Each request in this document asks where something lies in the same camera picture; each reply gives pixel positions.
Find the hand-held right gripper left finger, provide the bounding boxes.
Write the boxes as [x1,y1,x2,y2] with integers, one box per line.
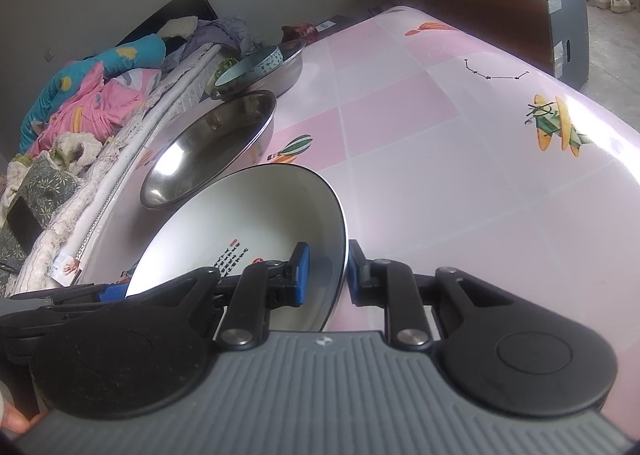
[172,240,311,352]

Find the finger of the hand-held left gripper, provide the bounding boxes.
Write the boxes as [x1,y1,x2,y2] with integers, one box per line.
[50,281,133,310]

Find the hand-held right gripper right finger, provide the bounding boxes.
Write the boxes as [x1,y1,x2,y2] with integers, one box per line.
[347,238,482,352]

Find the white ceramic plate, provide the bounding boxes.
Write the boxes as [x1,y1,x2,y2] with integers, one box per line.
[124,164,350,334]

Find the stainless steel bowl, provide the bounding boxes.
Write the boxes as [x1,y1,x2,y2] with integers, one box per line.
[208,38,307,102]
[138,90,278,210]

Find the blue white patterned ceramic bowl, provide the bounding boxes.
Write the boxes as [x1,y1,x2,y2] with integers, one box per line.
[213,46,285,92]

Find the person's left hand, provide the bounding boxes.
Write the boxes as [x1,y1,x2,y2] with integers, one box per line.
[0,384,47,439]

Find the white printed card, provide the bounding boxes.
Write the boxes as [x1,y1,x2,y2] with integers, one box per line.
[52,254,84,287]

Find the black phone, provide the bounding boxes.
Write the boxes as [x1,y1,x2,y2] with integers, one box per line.
[5,194,50,264]

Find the pink balloon print tablecloth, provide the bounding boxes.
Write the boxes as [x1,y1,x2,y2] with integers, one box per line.
[79,4,640,432]

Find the white quilted mattress pad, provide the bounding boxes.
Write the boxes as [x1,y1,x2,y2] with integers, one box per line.
[29,69,173,286]

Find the green patterned cushion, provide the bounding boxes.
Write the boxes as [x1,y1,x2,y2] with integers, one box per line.
[0,154,82,297]

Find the white fluffy cloth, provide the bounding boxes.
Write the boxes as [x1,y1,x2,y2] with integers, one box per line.
[49,132,104,169]

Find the pink printed blanket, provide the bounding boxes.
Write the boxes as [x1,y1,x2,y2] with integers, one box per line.
[27,62,162,159]

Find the blue blanket with yellow spots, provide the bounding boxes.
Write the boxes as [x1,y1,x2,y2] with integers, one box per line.
[19,34,167,154]

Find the red cabbage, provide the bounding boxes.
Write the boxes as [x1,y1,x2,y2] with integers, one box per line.
[280,22,320,45]

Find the black printed box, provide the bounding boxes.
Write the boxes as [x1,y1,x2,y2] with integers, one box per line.
[313,14,354,40]

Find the grey purple clothing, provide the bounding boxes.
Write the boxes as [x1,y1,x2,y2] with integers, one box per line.
[162,14,257,72]

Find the cream white cloth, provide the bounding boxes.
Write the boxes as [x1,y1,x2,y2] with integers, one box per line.
[158,16,199,39]

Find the black headboard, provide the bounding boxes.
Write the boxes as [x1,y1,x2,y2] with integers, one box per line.
[117,0,220,47]

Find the large brown cardboard box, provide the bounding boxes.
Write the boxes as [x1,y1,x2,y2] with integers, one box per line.
[399,0,590,90]

